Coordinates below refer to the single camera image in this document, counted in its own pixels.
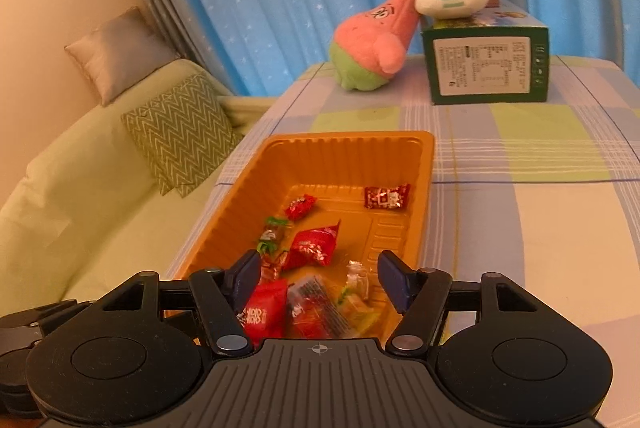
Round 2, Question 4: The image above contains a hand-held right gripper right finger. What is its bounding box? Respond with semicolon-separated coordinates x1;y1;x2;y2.
377;250;547;357

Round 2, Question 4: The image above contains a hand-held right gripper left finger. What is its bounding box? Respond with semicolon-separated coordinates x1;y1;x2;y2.
93;250;262;357

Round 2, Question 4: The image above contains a red square candy packet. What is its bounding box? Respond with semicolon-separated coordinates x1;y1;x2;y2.
239;280;290;345

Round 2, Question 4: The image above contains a green-ended candy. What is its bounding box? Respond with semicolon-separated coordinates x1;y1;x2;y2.
257;216;291;255

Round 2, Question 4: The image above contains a large red pillow candy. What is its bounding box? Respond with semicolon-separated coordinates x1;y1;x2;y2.
282;220;342;268

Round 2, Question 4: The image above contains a red flower-print candy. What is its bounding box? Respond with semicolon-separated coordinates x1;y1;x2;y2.
291;305;351;339

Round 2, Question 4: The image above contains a dark red candy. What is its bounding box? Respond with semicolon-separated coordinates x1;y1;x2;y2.
363;184;411;211

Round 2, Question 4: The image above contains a small red candy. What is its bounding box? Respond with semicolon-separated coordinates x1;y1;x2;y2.
284;194;319;221

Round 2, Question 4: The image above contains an orange plastic tray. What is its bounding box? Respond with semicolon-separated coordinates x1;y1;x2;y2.
172;131;436;350

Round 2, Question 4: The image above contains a plaid tablecloth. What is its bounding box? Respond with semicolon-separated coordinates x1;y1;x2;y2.
165;54;640;428

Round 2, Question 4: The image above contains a light green sofa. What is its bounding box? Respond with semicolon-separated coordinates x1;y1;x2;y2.
0;58;279;324

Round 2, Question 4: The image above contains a green chevron cushion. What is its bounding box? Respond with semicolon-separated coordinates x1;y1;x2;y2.
121;72;246;199

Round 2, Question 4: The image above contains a green cardboard box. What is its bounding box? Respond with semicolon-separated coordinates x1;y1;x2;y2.
419;0;551;106

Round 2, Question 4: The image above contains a pink starfish plush toy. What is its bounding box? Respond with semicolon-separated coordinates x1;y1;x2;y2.
328;0;424;94

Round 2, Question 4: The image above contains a grey cushion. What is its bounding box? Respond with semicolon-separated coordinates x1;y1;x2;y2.
64;6;181;107

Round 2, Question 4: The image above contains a grey curtain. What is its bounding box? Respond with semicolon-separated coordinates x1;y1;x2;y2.
107;0;236;96

